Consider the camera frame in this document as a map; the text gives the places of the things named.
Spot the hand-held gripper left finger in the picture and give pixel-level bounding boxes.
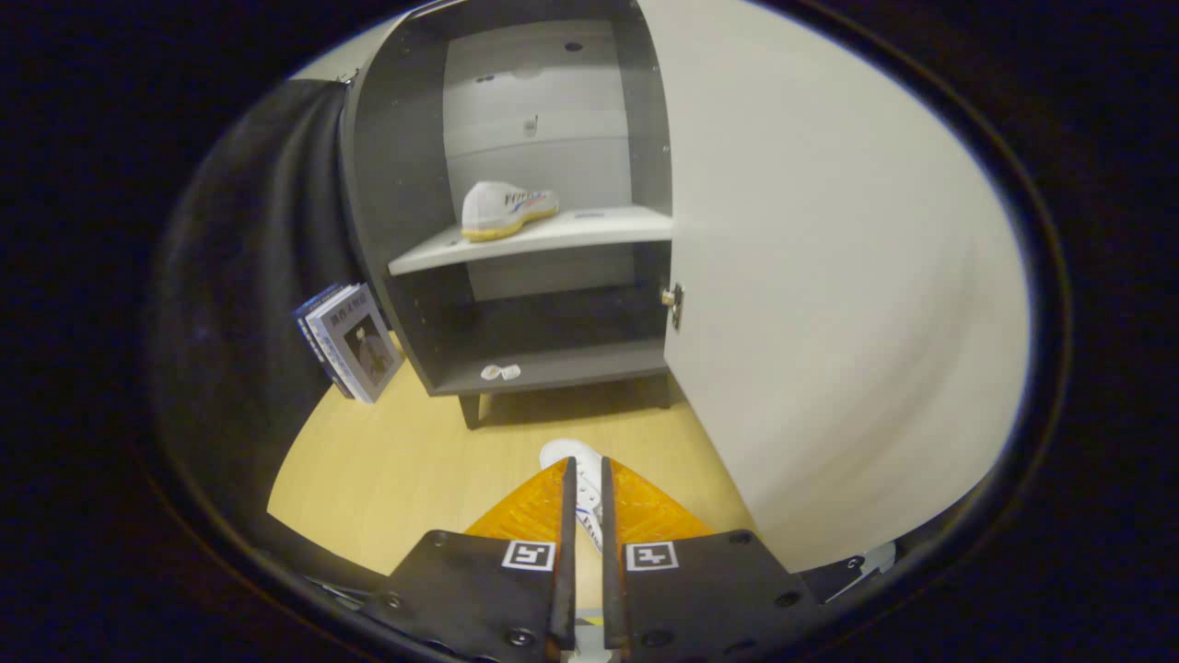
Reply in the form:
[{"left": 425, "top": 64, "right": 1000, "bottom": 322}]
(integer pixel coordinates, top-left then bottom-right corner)
[{"left": 364, "top": 456, "right": 578, "bottom": 663}]

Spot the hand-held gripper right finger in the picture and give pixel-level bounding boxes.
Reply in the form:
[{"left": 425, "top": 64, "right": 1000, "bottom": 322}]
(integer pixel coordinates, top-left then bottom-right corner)
[{"left": 601, "top": 456, "right": 823, "bottom": 663}]

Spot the white canvas shoe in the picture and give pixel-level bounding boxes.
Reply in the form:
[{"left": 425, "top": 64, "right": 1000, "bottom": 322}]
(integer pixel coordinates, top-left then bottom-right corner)
[
  {"left": 460, "top": 180, "right": 561, "bottom": 243},
  {"left": 539, "top": 438, "right": 611, "bottom": 555}
]

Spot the white shoe cabinet door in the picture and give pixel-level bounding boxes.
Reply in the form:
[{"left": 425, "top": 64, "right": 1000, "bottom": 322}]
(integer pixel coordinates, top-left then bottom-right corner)
[{"left": 636, "top": 0, "right": 1033, "bottom": 575}]

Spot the grey shoe cabinet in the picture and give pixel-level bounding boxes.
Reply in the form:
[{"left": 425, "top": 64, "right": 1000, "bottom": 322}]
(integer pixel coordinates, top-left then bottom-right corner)
[{"left": 339, "top": 0, "right": 680, "bottom": 431}]

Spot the grey cover book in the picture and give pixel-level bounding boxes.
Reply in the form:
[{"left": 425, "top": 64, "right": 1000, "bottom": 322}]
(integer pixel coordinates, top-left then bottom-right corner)
[{"left": 307, "top": 283, "right": 406, "bottom": 405}]

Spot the blue spine book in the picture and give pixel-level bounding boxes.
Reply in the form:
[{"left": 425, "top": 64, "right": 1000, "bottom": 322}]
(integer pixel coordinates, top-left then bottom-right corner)
[
  {"left": 300, "top": 287, "right": 362, "bottom": 401},
  {"left": 293, "top": 293, "right": 349, "bottom": 397}
]

